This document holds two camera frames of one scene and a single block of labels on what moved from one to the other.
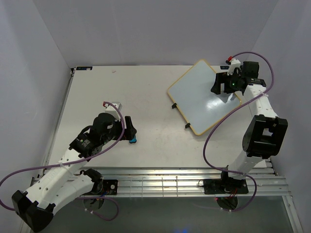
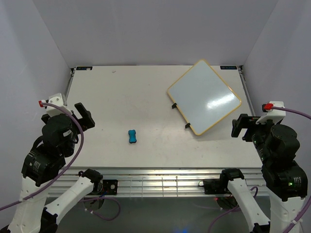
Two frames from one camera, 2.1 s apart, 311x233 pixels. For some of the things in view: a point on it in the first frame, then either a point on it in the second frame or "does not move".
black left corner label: x=84 y=68 does not move
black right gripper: x=220 y=78 → x=243 y=121
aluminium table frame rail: x=182 y=182 does not move
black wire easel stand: x=173 y=106 does not move
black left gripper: x=129 y=132 → x=86 y=121
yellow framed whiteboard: x=191 y=93 does not move
